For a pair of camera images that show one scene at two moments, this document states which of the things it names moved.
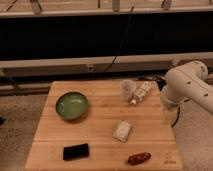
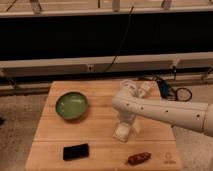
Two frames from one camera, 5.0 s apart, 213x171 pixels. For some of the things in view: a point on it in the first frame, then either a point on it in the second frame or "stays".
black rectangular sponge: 80,151 stays
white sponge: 122,130 stays
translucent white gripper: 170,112 to 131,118
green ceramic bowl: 71,105 stays
